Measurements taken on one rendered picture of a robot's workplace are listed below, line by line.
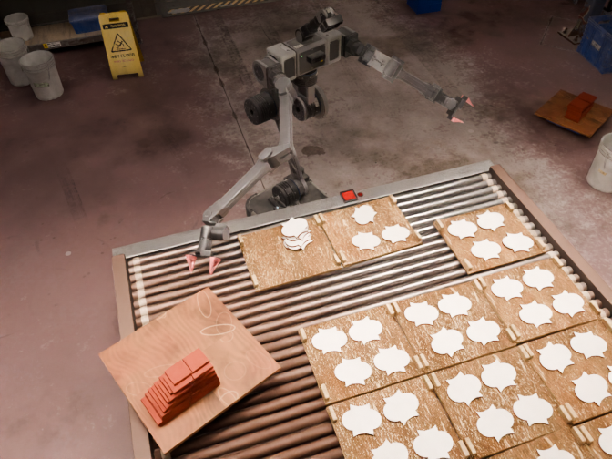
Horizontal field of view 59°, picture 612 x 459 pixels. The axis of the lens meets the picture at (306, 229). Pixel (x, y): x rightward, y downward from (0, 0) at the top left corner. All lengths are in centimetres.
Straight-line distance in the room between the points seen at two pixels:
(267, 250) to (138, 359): 79
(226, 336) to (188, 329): 16
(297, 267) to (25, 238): 244
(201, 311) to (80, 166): 281
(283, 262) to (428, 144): 256
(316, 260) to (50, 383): 180
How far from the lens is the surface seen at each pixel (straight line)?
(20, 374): 370
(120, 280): 260
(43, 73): 569
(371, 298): 245
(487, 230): 281
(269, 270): 252
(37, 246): 433
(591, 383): 243
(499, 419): 223
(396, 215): 278
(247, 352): 216
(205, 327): 224
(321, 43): 294
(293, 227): 261
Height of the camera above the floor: 288
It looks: 47 degrees down
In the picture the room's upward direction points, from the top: 1 degrees counter-clockwise
